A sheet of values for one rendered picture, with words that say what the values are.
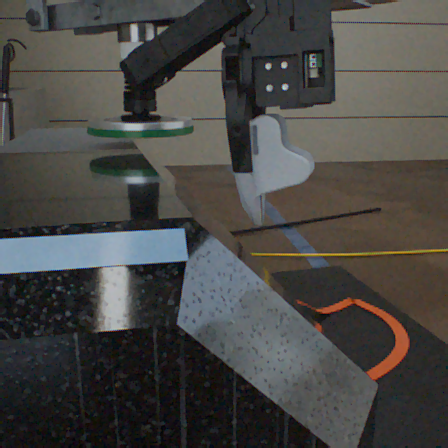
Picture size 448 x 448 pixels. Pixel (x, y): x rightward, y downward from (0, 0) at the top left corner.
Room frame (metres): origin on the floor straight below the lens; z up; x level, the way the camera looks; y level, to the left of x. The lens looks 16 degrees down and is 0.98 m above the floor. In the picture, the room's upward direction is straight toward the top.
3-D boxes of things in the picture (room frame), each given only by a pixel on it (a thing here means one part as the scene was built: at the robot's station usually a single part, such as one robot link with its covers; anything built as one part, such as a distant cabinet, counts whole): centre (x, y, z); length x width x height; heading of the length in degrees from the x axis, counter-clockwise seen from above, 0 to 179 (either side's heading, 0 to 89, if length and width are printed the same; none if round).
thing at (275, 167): (0.43, -0.04, 0.90); 0.06 x 0.03 x 0.09; 76
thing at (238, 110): (0.43, -0.01, 0.95); 0.05 x 0.02 x 0.09; 166
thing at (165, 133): (1.14, 0.17, 0.88); 0.22 x 0.22 x 0.04
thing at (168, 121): (1.14, 0.17, 0.88); 0.21 x 0.21 x 0.01
